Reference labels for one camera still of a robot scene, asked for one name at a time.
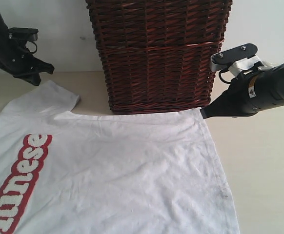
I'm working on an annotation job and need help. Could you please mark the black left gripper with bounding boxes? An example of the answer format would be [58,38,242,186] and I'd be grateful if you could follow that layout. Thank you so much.
[0,33,54,86]

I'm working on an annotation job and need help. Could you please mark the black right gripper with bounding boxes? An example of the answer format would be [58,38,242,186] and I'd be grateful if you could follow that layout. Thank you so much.
[200,74,257,119]

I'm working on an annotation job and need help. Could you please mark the white t-shirt red lettering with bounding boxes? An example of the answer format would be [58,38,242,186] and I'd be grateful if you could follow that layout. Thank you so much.
[0,81,240,234]

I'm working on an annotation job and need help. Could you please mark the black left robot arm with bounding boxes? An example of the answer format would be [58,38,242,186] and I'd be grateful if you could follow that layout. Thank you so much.
[0,14,55,86]

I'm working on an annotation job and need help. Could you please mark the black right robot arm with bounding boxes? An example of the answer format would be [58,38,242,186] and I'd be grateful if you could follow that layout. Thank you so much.
[200,63,284,119]

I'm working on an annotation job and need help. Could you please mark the dark brown wicker basket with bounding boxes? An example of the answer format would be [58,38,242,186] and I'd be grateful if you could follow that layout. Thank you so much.
[87,0,232,115]

